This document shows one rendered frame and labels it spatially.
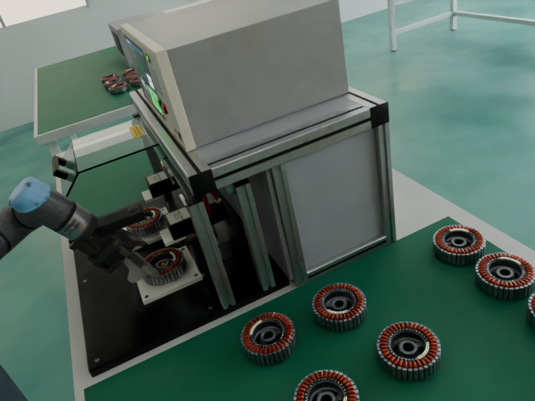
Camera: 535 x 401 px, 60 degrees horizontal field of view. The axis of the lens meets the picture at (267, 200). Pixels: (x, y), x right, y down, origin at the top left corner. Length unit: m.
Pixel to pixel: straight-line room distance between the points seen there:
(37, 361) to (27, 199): 1.48
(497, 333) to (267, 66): 0.68
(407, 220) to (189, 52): 0.70
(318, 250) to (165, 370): 0.42
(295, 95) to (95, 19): 4.84
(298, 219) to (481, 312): 0.41
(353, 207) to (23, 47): 5.01
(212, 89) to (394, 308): 0.58
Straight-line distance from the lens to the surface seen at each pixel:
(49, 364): 2.39
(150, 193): 1.37
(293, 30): 0.99
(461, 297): 1.06
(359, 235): 1.13
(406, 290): 1.07
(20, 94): 5.87
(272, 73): 0.99
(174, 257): 1.19
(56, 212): 1.06
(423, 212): 1.29
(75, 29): 5.75
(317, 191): 1.01
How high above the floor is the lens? 1.50
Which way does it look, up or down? 32 degrees down
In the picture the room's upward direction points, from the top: 13 degrees counter-clockwise
